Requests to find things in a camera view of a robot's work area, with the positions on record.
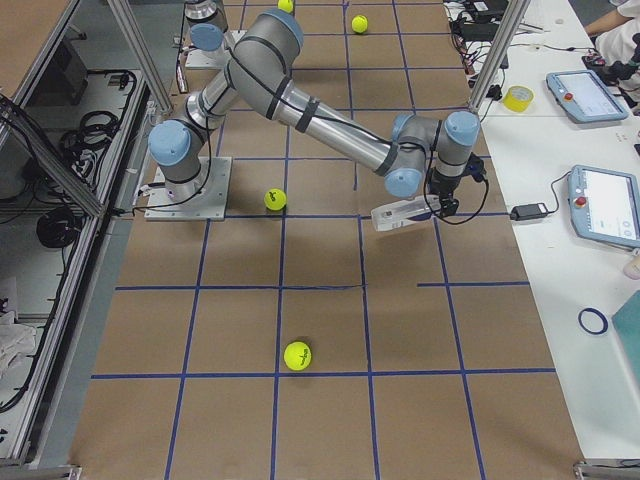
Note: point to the HEAD tennis ball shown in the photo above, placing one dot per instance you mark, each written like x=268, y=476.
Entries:
x=297, y=356

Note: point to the far teach pendant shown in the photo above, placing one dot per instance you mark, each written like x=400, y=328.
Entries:
x=584, y=97

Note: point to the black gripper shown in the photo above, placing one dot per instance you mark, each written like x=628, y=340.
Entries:
x=444, y=189

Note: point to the Wilson tennis ball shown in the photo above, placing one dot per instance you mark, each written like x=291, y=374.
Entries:
x=275, y=199

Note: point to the teach pendant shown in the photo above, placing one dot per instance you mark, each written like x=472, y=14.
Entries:
x=604, y=205
x=584, y=97

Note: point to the yellow tape roll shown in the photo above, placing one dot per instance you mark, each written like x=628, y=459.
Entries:
x=518, y=98

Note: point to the yellow tennis ball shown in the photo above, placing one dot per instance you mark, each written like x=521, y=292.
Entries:
x=359, y=24
x=287, y=6

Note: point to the aluminium frame post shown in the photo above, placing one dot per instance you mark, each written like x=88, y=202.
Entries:
x=507, y=29

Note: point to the black power adapter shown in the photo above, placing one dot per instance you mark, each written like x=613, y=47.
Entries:
x=525, y=212

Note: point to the near teach pendant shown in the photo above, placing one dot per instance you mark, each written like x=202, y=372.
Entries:
x=604, y=205

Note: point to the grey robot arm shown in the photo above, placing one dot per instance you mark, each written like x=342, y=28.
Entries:
x=423, y=155
x=207, y=24

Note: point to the clear tennis ball can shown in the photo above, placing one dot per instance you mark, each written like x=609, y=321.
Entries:
x=403, y=213

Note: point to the far yellow tennis ball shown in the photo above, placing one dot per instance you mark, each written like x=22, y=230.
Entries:
x=359, y=24

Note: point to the white crumpled cloth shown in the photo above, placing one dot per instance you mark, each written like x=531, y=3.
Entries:
x=17, y=341

